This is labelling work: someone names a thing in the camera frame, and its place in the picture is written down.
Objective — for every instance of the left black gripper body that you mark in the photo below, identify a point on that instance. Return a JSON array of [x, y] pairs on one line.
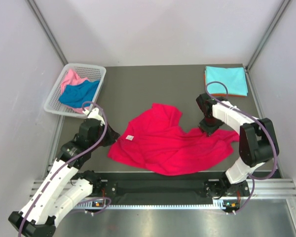
[[108, 139]]

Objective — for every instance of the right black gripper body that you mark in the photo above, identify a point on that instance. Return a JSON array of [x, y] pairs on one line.
[[209, 125]]

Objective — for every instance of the red t shirt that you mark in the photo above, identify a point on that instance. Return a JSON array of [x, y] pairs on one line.
[[155, 141]]

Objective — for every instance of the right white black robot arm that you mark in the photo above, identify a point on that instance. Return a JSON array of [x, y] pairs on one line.
[[257, 139]]

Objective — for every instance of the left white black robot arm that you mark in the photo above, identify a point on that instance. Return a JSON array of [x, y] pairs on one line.
[[65, 187]]

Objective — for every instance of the folded orange t shirt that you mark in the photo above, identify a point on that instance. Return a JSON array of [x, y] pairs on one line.
[[222, 95]]

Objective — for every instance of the folded light blue t shirt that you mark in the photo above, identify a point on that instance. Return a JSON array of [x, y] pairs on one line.
[[215, 71]]

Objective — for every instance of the white perforated plastic basket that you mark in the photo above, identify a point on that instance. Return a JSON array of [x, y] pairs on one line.
[[92, 72]]

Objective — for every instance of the pink t shirt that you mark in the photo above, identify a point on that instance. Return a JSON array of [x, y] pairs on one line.
[[72, 79]]

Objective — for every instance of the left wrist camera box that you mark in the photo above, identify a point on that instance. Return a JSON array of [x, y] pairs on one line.
[[94, 114]]

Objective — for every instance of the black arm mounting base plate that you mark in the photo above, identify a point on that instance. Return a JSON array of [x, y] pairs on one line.
[[164, 191]]

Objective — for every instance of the right aluminium frame post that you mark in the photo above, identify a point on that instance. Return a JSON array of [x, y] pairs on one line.
[[284, 5]]

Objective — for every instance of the aluminium frame post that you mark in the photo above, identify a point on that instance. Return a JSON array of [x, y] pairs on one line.
[[284, 5], [45, 27]]

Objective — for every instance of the left aluminium frame post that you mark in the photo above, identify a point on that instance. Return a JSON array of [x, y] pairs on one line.
[[45, 27]]

